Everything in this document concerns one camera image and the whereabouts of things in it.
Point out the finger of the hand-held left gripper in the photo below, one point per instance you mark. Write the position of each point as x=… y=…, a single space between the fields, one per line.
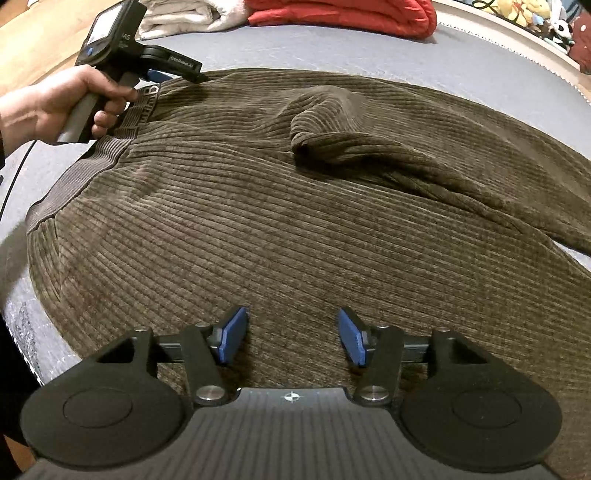
x=154 y=76

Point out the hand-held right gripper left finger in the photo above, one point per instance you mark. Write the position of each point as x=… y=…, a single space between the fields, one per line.
x=233 y=334

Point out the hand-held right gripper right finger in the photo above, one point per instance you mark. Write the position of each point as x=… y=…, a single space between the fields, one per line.
x=351 y=337

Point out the person's left hand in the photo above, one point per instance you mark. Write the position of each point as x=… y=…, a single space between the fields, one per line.
x=41 y=106

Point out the white fleece blanket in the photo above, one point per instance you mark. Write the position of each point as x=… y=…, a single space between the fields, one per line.
x=184 y=18

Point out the red folded quilt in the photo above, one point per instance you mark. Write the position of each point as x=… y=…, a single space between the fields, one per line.
x=341 y=16

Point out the red cushion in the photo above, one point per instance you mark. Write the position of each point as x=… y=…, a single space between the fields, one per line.
x=582 y=50

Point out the panda plush toy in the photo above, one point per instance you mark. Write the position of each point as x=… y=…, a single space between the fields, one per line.
x=561 y=32

